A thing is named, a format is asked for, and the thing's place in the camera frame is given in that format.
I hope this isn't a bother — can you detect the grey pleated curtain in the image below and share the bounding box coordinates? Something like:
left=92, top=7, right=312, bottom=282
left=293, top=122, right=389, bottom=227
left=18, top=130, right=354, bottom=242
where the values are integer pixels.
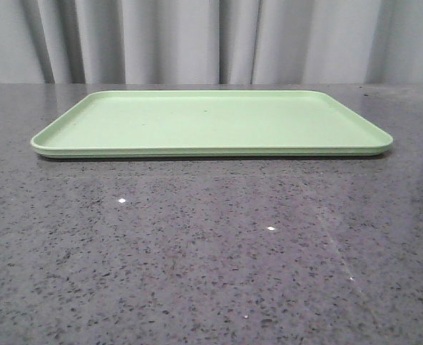
left=0, top=1, right=423, bottom=85

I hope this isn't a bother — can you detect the light green plastic tray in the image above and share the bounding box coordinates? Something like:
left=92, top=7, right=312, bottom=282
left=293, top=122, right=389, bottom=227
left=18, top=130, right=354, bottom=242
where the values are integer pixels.
left=31, top=90, right=393, bottom=158

